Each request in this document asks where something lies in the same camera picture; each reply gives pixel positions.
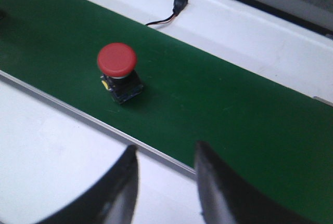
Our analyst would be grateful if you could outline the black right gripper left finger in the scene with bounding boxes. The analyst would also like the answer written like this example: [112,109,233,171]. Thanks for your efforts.
[39,145,138,223]

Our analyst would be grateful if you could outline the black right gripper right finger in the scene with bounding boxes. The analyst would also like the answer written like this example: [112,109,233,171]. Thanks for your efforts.
[195,141,313,223]

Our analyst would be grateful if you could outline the red mushroom push button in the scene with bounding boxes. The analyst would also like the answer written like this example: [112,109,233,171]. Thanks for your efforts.
[97,42,143,104]

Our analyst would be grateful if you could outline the green conveyor belt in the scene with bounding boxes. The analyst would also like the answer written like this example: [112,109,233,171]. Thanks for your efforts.
[1,0,332,223]

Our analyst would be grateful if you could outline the aluminium conveyor side rail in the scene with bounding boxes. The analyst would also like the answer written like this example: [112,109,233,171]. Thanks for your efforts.
[1,71,196,180]

